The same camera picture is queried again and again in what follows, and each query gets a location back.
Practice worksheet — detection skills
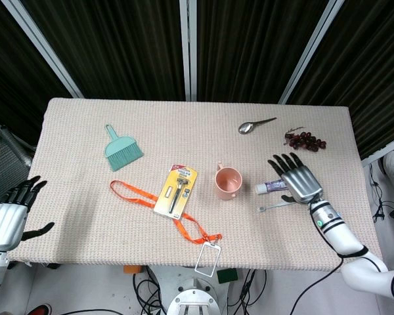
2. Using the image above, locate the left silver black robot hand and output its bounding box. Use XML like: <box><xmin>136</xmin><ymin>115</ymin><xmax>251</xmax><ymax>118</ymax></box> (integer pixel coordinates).
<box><xmin>0</xmin><ymin>175</ymin><xmax>56</xmax><ymax>253</ymax></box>

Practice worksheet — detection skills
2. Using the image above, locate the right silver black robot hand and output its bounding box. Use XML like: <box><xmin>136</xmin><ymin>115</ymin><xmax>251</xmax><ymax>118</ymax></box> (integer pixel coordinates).
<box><xmin>267</xmin><ymin>152</ymin><xmax>324</xmax><ymax>205</ymax></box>

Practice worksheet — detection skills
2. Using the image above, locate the purple white toothpaste tube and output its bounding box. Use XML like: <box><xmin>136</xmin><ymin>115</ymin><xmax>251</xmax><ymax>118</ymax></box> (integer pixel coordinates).
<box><xmin>254</xmin><ymin>179</ymin><xmax>288</xmax><ymax>196</ymax></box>

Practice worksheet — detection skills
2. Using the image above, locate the grey toothbrush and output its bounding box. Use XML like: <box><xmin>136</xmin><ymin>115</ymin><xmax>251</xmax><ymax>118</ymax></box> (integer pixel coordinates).
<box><xmin>257</xmin><ymin>201</ymin><xmax>296</xmax><ymax>213</ymax></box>

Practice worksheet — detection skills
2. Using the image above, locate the pink ribbed plastic cup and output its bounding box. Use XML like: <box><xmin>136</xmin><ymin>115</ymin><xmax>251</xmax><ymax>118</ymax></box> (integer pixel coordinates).
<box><xmin>215</xmin><ymin>161</ymin><xmax>243</xmax><ymax>201</ymax></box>

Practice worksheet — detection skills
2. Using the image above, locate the dark red grape bunch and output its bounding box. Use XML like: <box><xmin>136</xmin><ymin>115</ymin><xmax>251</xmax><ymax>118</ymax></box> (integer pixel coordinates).
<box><xmin>284</xmin><ymin>127</ymin><xmax>328</xmax><ymax>153</ymax></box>

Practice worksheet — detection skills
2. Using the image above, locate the black mesh panel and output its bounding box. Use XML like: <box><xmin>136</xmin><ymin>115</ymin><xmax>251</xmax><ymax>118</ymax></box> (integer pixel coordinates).
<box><xmin>0</xmin><ymin>126</ymin><xmax>32</xmax><ymax>206</ymax></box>

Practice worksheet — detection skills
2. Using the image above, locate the grey metal tube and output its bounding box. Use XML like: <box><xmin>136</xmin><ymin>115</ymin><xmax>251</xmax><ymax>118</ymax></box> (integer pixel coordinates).
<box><xmin>0</xmin><ymin>125</ymin><xmax>35</xmax><ymax>168</ymax></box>

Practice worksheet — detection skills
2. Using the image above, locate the metal spoon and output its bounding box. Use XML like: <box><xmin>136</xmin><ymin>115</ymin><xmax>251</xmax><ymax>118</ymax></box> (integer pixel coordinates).
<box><xmin>238</xmin><ymin>117</ymin><xmax>278</xmax><ymax>135</ymax></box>

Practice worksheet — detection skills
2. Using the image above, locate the red shoe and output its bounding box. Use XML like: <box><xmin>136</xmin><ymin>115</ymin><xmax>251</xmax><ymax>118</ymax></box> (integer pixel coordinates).
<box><xmin>28</xmin><ymin>303</ymin><xmax>53</xmax><ymax>315</ymax></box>

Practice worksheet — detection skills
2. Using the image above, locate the green block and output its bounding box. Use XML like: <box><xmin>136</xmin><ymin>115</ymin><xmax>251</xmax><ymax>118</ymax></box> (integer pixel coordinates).
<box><xmin>216</xmin><ymin>267</ymin><xmax>239</xmax><ymax>285</ymax></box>

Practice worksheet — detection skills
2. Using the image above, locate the yellow razor blister pack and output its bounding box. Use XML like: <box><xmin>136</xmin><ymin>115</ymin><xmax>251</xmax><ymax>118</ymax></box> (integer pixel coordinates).
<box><xmin>153</xmin><ymin>163</ymin><xmax>199</xmax><ymax>220</ymax></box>

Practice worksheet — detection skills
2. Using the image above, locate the beige waffle tablecloth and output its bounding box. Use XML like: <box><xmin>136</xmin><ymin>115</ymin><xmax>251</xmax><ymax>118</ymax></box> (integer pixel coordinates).
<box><xmin>7</xmin><ymin>97</ymin><xmax>382</xmax><ymax>272</ymax></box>

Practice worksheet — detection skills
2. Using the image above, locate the teal small hand brush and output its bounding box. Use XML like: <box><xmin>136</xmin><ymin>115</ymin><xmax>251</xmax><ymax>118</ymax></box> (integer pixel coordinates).
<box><xmin>104</xmin><ymin>123</ymin><xmax>144</xmax><ymax>173</ymax></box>

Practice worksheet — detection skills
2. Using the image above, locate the dark curtain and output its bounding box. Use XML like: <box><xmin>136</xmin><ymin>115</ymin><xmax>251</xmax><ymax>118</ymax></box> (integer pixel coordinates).
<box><xmin>21</xmin><ymin>0</ymin><xmax>186</xmax><ymax>102</ymax></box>
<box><xmin>196</xmin><ymin>0</ymin><xmax>331</xmax><ymax>103</ymax></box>
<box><xmin>287</xmin><ymin>0</ymin><xmax>394</xmax><ymax>160</ymax></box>
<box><xmin>0</xmin><ymin>0</ymin><xmax>74</xmax><ymax>137</ymax></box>

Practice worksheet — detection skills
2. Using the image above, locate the white metal robot torso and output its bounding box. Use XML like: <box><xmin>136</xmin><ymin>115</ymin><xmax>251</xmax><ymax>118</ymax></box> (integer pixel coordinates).
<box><xmin>150</xmin><ymin>265</ymin><xmax>230</xmax><ymax>315</ymax></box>

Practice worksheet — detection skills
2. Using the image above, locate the black cable bundle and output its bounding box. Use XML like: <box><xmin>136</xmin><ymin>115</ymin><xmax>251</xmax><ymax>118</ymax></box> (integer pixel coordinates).
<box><xmin>367</xmin><ymin>162</ymin><xmax>394</xmax><ymax>224</ymax></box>
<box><xmin>133</xmin><ymin>267</ymin><xmax>168</xmax><ymax>315</ymax></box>
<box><xmin>228</xmin><ymin>268</ymin><xmax>267</xmax><ymax>308</ymax></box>

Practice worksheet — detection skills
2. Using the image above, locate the white partition base rail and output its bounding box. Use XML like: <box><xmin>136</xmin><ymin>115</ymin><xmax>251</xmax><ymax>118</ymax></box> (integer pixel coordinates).
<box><xmin>361</xmin><ymin>133</ymin><xmax>394</xmax><ymax>168</ymax></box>

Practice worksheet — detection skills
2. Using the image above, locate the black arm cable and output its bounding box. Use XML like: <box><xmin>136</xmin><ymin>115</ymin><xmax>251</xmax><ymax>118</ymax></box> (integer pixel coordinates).
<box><xmin>288</xmin><ymin>203</ymin><xmax>370</xmax><ymax>315</ymax></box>

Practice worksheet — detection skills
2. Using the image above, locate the white badge holder frame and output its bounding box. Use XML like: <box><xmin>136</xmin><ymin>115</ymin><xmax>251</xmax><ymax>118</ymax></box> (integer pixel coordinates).
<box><xmin>194</xmin><ymin>241</ymin><xmax>222</xmax><ymax>277</ymax></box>

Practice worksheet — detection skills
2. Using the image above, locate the orange lanyard strap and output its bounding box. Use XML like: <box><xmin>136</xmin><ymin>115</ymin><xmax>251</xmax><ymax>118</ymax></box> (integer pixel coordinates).
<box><xmin>110</xmin><ymin>180</ymin><xmax>223</xmax><ymax>245</ymax></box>

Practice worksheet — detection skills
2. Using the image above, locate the white partition post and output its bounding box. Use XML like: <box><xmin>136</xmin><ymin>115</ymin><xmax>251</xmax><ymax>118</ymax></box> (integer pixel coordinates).
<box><xmin>1</xmin><ymin>0</ymin><xmax>85</xmax><ymax>98</ymax></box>
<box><xmin>278</xmin><ymin>0</ymin><xmax>345</xmax><ymax>105</ymax></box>
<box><xmin>179</xmin><ymin>0</ymin><xmax>198</xmax><ymax>102</ymax></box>

